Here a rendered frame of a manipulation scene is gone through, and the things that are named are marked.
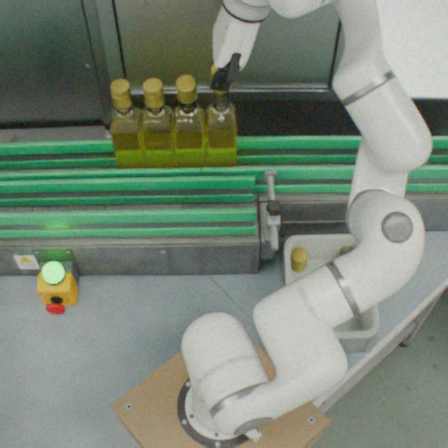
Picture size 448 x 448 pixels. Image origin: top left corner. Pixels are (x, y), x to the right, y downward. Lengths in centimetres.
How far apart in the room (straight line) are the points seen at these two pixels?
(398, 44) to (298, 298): 59
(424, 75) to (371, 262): 58
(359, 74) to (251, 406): 46
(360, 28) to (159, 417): 73
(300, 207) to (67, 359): 56
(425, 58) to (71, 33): 68
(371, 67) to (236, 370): 44
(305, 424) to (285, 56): 68
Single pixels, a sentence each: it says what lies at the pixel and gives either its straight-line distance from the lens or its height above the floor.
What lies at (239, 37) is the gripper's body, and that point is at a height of 131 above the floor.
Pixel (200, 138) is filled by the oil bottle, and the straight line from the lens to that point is 124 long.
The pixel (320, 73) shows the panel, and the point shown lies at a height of 106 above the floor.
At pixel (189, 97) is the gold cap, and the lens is 117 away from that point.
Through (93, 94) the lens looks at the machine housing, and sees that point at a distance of 144.
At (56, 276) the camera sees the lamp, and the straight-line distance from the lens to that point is 134.
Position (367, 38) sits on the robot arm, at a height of 138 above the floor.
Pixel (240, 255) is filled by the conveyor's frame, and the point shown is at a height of 84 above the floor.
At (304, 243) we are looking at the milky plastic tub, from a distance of 137.
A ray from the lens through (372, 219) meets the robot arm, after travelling 91.
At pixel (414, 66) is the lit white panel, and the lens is 137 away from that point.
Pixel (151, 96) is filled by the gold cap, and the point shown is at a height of 115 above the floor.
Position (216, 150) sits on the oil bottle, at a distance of 127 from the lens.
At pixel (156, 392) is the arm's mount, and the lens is 123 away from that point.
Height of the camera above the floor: 201
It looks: 58 degrees down
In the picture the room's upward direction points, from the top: straight up
